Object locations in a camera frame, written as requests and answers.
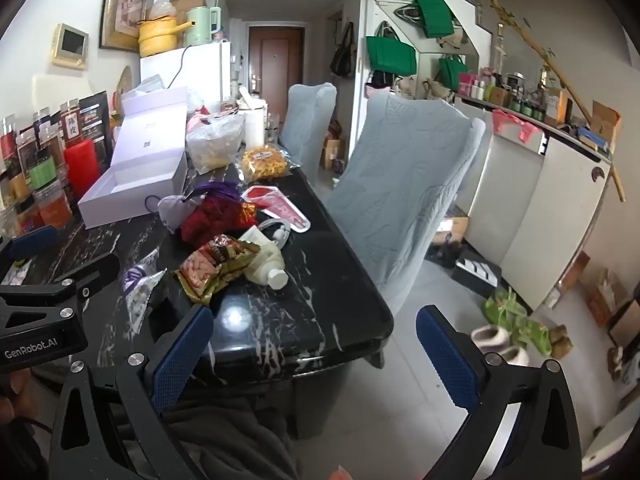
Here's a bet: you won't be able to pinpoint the pale green kettle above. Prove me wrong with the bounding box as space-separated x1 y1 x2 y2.
186 6 222 47

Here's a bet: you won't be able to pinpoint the bamboo pole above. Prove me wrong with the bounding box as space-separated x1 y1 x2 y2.
472 0 626 203

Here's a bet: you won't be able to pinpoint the pink red packet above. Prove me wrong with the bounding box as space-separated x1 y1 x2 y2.
241 185 311 235

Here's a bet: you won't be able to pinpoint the white refrigerator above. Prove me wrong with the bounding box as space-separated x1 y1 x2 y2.
140 42 232 111

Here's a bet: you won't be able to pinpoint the white purple sachet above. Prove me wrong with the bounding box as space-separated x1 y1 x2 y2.
122 247 168 328

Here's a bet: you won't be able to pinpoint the black shoe box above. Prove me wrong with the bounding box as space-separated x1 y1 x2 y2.
451 255 502 298

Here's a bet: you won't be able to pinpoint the cream white refill bottle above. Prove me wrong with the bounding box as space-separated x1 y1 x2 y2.
239 226 290 290

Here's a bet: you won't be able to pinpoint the white charging cable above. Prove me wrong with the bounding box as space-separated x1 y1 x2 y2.
260 217 292 248

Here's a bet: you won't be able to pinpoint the black hanging bag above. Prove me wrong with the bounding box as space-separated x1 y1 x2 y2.
330 22 356 79

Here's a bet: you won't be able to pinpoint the red canister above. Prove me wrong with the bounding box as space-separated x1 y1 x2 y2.
64 140 103 201

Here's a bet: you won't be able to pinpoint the brown door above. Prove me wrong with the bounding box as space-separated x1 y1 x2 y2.
248 26 304 106

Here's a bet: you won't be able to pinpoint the wall intercom panel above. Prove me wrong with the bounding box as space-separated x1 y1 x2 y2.
50 23 90 69

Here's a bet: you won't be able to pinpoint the green slippers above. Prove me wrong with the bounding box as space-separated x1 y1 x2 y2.
482 287 553 356

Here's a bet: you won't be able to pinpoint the green gold cereal packet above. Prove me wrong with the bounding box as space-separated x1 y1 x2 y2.
172 234 263 306

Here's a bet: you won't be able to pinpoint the clear plastic bag of snacks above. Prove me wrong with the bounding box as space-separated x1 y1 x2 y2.
186 115 246 173

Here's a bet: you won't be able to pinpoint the waffle packet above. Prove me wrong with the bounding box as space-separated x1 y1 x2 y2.
241 144 293 181

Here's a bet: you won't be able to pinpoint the grey fuzzy slippers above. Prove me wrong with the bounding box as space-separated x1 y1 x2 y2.
472 325 530 366

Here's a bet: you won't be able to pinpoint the black printed box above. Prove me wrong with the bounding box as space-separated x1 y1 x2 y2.
75 91 112 151

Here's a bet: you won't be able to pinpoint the small grey covered chair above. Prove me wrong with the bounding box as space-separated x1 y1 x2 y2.
280 83 337 181

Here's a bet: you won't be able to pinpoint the person's left hand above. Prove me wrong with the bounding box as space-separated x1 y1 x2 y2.
0 372 36 433

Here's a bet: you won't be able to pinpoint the row of small bottles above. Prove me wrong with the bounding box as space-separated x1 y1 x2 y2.
457 70 571 126

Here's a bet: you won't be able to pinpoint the dark cloth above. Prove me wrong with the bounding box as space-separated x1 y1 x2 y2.
165 397 301 480

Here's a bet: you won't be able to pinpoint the large grey covered chair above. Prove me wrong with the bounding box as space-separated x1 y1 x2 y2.
325 95 486 311

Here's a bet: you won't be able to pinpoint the group of spice jars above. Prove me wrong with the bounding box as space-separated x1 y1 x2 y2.
0 105 81 233

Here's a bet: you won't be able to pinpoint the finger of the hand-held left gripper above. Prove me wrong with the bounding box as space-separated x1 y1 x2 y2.
0 254 122 336
0 225 60 286

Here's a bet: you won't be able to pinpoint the dark red fluffy sock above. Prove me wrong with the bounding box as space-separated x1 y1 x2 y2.
181 195 246 247

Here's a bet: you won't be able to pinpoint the green tote bag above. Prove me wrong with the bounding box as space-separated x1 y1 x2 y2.
366 36 417 76

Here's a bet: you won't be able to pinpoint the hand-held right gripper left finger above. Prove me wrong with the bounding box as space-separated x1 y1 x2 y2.
47 305 215 480

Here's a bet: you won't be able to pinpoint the cardboard box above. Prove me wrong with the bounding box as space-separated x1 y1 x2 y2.
592 100 623 153

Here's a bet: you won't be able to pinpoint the white gift box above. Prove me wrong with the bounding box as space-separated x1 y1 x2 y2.
77 86 190 230

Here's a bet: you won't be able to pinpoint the grey pouch with purple tassel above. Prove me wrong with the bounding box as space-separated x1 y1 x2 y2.
158 182 241 233

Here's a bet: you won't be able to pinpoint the framed picture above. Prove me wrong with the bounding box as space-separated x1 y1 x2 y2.
99 0 150 52

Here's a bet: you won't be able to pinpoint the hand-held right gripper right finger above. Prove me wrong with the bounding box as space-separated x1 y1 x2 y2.
416 305 583 480

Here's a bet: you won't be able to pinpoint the white cabinet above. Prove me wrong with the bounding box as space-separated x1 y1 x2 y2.
455 92 612 311

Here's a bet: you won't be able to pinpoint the yellow pot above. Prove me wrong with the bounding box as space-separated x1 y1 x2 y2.
137 16 193 58

